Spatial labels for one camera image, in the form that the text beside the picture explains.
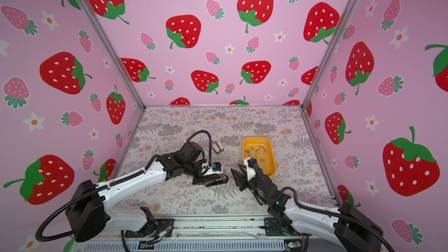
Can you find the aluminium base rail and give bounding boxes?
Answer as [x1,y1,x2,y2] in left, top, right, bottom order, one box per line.
[69,213,368,252]

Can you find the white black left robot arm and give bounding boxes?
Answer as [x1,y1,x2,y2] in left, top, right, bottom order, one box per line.
[35,138,229,243]

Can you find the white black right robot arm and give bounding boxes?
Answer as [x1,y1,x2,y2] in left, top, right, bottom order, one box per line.
[231,164,394,252]

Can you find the yellow plastic tray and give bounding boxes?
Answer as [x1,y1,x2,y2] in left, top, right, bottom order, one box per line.
[243,136,277,178]

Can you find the grey staple strips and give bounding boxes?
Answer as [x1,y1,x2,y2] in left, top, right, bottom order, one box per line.
[243,145,268,163]

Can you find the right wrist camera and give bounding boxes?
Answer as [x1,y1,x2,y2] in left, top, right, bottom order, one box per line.
[244,157,261,181]

